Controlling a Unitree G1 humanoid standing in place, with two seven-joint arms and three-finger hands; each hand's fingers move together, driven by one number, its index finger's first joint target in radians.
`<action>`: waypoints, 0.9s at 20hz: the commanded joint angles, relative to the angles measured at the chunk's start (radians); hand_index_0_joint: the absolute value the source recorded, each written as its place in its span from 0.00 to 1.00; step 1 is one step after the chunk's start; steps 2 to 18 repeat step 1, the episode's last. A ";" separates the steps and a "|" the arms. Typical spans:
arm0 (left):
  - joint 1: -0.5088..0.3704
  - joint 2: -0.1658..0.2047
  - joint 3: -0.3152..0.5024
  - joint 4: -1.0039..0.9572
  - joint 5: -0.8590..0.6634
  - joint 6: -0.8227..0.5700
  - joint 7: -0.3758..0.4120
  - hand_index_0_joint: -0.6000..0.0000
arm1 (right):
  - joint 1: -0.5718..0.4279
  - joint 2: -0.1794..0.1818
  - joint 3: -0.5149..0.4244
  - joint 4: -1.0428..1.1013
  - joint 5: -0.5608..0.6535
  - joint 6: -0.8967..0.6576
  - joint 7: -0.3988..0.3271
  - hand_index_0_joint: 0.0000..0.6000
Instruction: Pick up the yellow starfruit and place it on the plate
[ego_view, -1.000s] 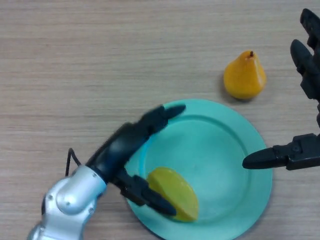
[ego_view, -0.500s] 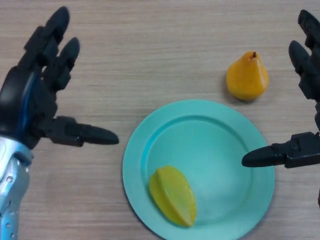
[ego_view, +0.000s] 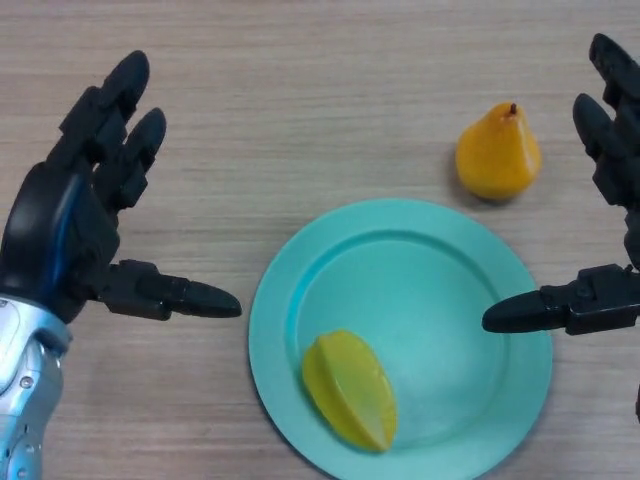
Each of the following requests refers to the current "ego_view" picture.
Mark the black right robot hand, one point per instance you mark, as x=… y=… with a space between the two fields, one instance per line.
x=610 y=150

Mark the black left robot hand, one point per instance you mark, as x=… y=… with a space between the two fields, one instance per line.
x=65 y=220

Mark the yellow starfruit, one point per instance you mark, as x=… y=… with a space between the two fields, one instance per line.
x=350 y=390

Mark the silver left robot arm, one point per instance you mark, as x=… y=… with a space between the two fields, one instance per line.
x=25 y=380

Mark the green plate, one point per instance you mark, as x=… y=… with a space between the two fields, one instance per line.
x=400 y=330

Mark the orange pear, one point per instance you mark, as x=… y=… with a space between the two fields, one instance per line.
x=497 y=155

